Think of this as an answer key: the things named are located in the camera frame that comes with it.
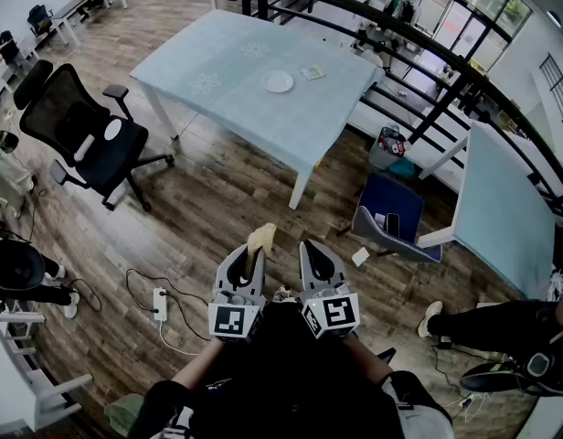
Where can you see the white round plate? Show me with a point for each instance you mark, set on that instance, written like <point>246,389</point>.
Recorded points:
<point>277,82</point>

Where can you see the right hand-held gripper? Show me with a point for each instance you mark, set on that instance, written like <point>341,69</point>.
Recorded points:
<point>338,311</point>

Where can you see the clear packet with yellow label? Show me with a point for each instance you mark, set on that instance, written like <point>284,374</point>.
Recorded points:
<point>313,72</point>

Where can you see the white paper sheet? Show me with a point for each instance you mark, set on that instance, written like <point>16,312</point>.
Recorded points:
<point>360,256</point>

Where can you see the person's left forearm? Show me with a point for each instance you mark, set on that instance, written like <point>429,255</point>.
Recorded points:
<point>199,361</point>

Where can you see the white round disc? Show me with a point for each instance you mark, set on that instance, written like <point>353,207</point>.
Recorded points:
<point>113,130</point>

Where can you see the white wooden rack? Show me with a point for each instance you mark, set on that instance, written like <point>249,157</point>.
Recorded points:
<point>16,382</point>

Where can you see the person's black shirt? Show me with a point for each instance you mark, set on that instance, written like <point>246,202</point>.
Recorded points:
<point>286,373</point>

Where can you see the teal plastic bag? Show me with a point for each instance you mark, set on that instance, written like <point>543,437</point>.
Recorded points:
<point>401,167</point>

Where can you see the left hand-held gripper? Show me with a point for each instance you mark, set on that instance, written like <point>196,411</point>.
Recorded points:
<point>229,320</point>

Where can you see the white desk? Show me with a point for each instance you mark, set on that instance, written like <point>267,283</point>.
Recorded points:
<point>85,0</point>

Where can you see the grey trash bin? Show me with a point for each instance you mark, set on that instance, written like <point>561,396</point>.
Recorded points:
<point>379,156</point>

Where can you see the yellow sponge cloth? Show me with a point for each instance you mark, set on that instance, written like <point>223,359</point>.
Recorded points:
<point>263,236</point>

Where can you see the black phone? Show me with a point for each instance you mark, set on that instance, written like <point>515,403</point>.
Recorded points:
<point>392,224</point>

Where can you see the black mesh office chair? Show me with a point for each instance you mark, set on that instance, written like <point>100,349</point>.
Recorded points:
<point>126,144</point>

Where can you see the white roll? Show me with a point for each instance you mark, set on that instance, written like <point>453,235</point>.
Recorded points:
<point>84,148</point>

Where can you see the white power strip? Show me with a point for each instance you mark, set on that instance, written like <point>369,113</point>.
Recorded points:
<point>160,304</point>

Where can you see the small pink card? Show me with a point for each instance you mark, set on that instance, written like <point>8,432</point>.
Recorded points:
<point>379,220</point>

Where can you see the plain light blue tablecloth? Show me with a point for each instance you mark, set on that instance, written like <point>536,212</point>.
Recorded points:
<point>505,208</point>

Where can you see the person's white shoe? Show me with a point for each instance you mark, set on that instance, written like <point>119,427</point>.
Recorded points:
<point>285,294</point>

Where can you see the person's grey trousers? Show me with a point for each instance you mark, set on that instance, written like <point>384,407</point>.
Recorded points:
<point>425,419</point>

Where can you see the light blue flowered tablecloth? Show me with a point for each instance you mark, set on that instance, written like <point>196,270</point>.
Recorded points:
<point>208,53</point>

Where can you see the person's right forearm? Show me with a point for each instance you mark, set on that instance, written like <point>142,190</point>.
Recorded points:
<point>368,357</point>

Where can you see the blue shell chair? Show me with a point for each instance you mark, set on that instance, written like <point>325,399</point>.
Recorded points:
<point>391,195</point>

